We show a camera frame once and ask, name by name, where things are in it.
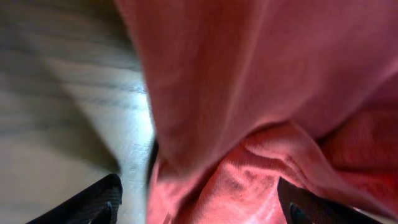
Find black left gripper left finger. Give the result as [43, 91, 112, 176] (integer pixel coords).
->
[27, 174, 123, 224]

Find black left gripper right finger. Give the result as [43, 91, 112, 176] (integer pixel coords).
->
[277, 178, 381, 224]

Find red orange t-shirt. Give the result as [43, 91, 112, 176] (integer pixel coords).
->
[116, 0, 397, 223]

